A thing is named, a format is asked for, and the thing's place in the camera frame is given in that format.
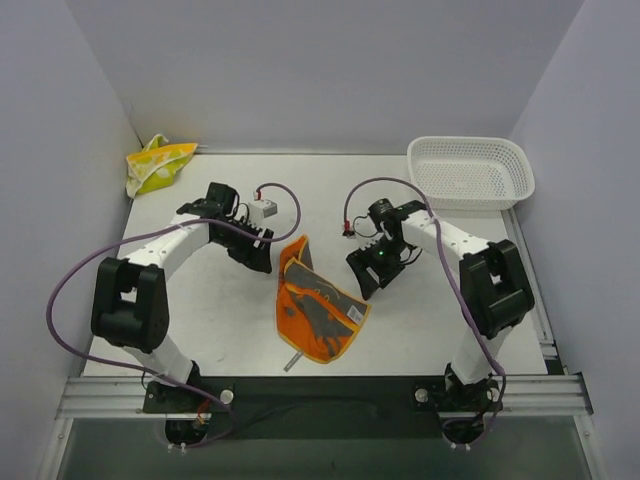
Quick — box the white plastic perforated basket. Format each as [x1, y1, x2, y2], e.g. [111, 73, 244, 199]
[406, 136, 535, 211]

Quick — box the aluminium frame rail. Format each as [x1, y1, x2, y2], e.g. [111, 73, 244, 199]
[57, 375, 593, 420]

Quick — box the yellow green crumpled towel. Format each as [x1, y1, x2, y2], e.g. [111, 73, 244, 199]
[125, 134, 199, 199]

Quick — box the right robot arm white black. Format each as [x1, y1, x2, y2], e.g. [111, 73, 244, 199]
[346, 198, 535, 410]

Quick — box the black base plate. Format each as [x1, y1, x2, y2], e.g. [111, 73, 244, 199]
[147, 376, 505, 447]

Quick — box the small grey metal strip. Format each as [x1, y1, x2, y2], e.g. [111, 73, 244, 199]
[283, 351, 304, 372]

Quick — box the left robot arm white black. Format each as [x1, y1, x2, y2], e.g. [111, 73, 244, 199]
[91, 182, 277, 412]

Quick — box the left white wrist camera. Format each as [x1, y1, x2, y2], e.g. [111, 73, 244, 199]
[247, 199, 278, 226]

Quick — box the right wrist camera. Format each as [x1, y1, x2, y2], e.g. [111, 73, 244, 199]
[368, 198, 398, 229]

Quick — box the orange grey towel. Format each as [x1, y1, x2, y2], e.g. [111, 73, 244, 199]
[275, 235, 371, 364]

